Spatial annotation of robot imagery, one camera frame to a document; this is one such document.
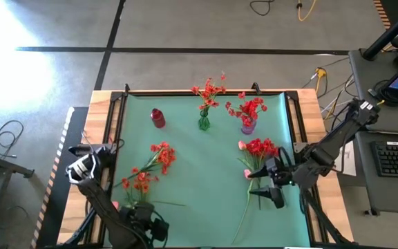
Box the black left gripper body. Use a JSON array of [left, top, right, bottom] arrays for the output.
[[120, 202, 170, 243]]

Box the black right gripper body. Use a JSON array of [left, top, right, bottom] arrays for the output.
[[267, 155, 302, 190]]

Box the small orange flower bunch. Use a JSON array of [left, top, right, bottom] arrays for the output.
[[118, 167, 187, 208]]

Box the purple ribbed glass vase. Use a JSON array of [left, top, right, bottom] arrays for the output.
[[240, 119, 258, 136]]

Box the orange artificial flower bunch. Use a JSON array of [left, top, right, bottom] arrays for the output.
[[190, 71, 227, 120], [113, 140, 178, 190]]

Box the green glass vase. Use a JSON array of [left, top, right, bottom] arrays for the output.
[[198, 109, 211, 132]]

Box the red ribbed glass vase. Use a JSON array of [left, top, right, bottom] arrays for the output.
[[150, 108, 167, 129]]

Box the green table mat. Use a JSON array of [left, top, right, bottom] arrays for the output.
[[102, 92, 311, 248]]

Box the white paper sheet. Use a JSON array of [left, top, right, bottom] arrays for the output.
[[340, 140, 358, 177]]

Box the black striped-edge floor mat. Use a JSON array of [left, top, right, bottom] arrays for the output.
[[29, 106, 91, 249]]

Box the grey keyboard desk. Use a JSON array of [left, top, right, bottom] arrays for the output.
[[353, 130, 398, 216]]

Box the black keyboard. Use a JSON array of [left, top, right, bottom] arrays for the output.
[[370, 140, 398, 180]]

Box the black pole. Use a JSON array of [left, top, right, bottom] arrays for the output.
[[362, 2, 398, 62]]

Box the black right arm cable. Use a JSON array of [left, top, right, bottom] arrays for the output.
[[276, 145, 294, 170]]

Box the black table frame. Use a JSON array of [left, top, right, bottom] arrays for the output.
[[60, 82, 355, 249]]

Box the yellow cable connector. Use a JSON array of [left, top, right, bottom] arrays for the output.
[[314, 67, 328, 94]]

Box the yellow cable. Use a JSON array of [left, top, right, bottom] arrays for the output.
[[297, 0, 319, 22]]

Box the black floor cable loop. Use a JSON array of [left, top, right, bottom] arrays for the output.
[[0, 120, 26, 159]]

